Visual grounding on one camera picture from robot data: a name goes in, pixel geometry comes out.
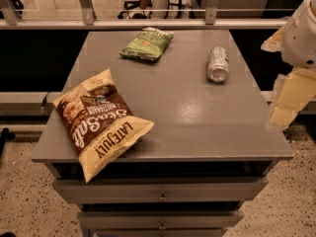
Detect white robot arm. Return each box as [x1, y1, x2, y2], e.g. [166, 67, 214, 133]
[261, 0, 316, 131]

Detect silver 7up can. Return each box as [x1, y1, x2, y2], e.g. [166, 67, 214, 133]
[206, 46, 229, 83]

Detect grey drawer cabinet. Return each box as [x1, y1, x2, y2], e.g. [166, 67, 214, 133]
[33, 30, 292, 237]

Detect upper grey drawer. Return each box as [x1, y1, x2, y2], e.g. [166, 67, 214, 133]
[52, 177, 268, 204]

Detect grey drawer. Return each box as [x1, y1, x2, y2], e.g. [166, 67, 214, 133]
[78, 211, 244, 230]
[52, 177, 268, 204]

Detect green chip bag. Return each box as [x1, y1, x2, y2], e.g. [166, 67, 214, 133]
[119, 27, 174, 62]

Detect black office chair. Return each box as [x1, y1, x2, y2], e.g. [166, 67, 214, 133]
[118, 0, 148, 19]

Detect brown yellow Late July bag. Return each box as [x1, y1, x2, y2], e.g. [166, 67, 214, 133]
[53, 69, 154, 182]

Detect lower grey drawer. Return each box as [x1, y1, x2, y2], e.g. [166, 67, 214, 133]
[78, 211, 244, 230]

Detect metal railing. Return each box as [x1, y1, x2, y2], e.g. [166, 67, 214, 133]
[0, 0, 288, 31]

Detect black cable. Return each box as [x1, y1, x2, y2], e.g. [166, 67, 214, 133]
[40, 91, 53, 117]

